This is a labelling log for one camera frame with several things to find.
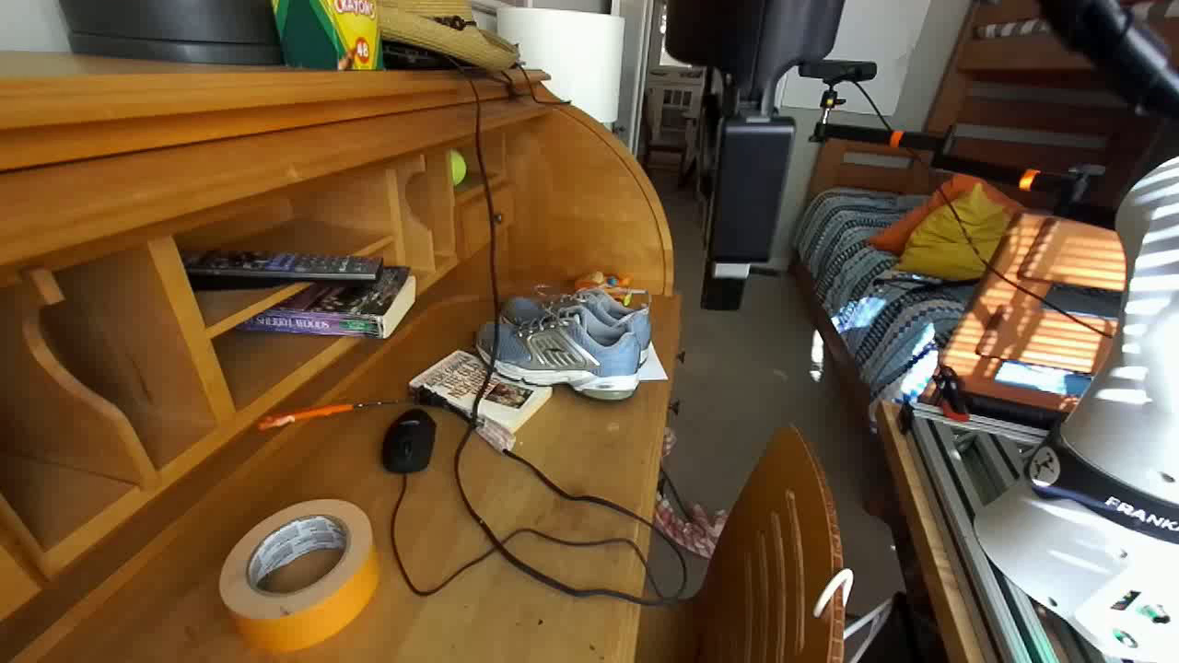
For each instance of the wooden roll-top desk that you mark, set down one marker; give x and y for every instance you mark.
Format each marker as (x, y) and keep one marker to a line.
(124, 160)

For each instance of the black computer mouse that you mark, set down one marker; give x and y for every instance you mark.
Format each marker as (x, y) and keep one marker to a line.
(411, 442)

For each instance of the black round bin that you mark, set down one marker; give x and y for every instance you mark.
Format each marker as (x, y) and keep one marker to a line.
(172, 31)

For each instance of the wooden slatted board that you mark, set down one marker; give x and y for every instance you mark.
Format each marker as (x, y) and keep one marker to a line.
(1044, 307)

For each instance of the thick paperback book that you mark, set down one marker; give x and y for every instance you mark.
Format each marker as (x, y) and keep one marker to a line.
(350, 313)

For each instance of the aluminium frame robot table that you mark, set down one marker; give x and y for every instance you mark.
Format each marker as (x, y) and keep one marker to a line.
(958, 518)

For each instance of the small pink white packet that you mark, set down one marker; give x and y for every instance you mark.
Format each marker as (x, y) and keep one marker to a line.
(496, 435)

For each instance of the bed with striped blanket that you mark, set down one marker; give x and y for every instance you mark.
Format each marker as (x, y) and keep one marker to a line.
(860, 281)

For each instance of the black camera on stand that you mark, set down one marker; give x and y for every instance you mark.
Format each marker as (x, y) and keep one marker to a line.
(836, 70)

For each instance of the black remote control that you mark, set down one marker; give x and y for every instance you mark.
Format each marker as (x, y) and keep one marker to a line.
(279, 265)

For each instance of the orange pillow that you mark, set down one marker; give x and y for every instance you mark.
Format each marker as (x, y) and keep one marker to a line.
(915, 222)

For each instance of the black tower speaker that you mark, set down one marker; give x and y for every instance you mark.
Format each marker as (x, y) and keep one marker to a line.
(751, 184)

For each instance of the white paper roll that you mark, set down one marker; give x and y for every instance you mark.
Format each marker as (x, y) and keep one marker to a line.
(571, 60)

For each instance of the brown wooden dresser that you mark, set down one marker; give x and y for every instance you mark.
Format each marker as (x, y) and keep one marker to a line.
(1033, 86)

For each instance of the illustrated magazine booklet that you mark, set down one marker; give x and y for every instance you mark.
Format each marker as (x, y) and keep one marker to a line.
(501, 395)

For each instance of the tan woven hat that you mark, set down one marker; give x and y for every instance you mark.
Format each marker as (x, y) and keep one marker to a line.
(455, 37)

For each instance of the yellow pillow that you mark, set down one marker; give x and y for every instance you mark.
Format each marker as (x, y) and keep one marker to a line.
(961, 242)

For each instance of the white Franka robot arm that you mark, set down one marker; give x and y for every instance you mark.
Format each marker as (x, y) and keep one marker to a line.
(1129, 405)

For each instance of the green yellow crayon box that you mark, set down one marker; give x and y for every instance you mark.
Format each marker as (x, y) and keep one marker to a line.
(320, 33)

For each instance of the yellow tennis ball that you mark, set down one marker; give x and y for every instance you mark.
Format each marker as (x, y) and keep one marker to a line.
(457, 168)

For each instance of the blue grey sneaker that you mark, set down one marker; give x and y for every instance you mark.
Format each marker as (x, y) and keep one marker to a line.
(613, 307)
(559, 354)

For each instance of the orange masking tape roll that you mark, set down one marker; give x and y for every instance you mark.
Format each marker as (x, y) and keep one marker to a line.
(298, 611)

